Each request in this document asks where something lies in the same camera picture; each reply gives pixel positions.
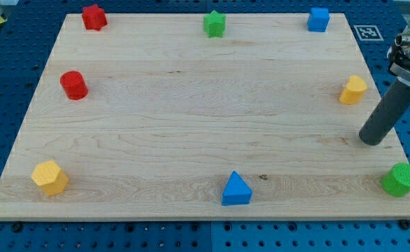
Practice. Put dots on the light wooden board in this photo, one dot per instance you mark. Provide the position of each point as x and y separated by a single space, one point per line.
170 113

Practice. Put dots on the blue triangle block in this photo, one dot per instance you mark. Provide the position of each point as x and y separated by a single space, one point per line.
236 191

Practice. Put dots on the green star block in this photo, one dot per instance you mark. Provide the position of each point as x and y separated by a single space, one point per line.
214 24

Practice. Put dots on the red cylinder block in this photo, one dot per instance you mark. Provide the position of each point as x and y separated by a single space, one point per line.
74 85

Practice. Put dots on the yellow heart block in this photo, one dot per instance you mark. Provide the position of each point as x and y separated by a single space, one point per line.
353 91

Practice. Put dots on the red star block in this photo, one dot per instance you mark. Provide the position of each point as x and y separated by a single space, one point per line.
94 17

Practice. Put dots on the blue cube block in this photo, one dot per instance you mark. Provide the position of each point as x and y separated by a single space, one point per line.
318 19

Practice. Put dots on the yellow hexagon block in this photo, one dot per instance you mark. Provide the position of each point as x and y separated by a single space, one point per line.
50 178

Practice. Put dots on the white fiducial marker tag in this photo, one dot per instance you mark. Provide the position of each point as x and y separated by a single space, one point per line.
367 32

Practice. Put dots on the green cylinder block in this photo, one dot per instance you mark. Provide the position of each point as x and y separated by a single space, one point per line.
397 181

